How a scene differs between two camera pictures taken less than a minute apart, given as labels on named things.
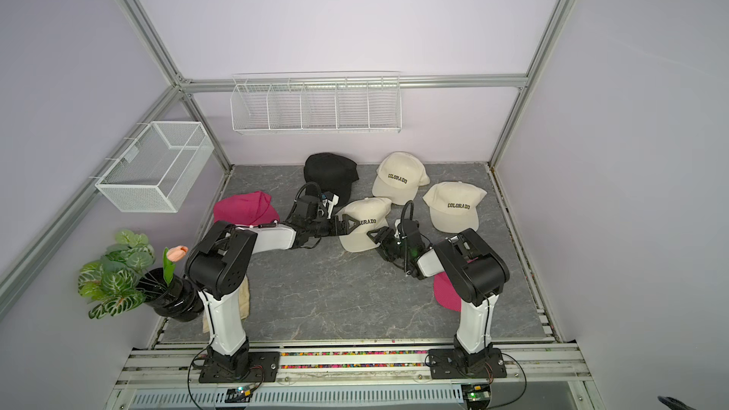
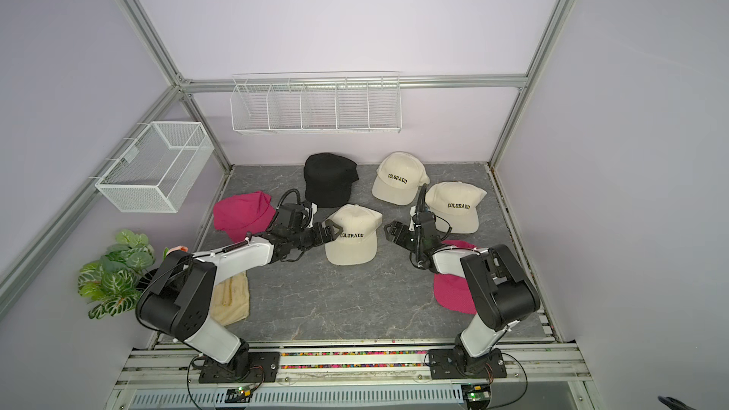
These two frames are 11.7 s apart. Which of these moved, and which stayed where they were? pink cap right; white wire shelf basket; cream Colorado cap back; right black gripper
Moved: right black gripper
Stayed: cream Colorado cap back; pink cap right; white wire shelf basket
